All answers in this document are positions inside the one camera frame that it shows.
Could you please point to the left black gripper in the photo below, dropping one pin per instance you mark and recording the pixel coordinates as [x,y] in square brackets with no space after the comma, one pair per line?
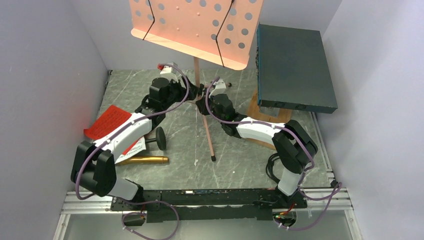
[192,91]

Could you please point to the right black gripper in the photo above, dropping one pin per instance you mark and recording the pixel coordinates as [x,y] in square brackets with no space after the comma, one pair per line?
[202,105]

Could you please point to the pink music stand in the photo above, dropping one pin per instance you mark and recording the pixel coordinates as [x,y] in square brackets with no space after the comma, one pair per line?
[217,31]

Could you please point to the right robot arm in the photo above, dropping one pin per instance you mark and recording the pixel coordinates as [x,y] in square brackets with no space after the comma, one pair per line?
[293,145]

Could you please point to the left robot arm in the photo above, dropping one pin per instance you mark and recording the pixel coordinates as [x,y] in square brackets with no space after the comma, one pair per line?
[94,162]

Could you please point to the wooden board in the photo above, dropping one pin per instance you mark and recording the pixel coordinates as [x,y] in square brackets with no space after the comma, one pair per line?
[267,114]

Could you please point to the black round-base stand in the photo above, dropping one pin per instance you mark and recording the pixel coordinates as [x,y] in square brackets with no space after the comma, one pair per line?
[160,139]

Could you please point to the white sheet music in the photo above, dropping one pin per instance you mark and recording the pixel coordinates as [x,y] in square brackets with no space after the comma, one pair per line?
[132,150]

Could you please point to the red sheet music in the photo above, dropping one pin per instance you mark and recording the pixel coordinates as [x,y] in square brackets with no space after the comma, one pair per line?
[111,119]

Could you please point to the gold metal tube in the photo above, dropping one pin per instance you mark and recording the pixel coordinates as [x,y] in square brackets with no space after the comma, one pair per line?
[144,160]

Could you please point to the dark teal amplifier box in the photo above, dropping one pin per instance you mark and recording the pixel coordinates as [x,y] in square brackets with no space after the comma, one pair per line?
[293,71]

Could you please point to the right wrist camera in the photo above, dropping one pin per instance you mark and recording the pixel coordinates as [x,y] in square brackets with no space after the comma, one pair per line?
[219,87]

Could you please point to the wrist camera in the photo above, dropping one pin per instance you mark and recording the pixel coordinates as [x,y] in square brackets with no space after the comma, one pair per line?
[219,87]
[168,72]

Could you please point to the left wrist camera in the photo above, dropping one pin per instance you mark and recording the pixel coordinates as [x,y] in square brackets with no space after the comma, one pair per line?
[168,72]

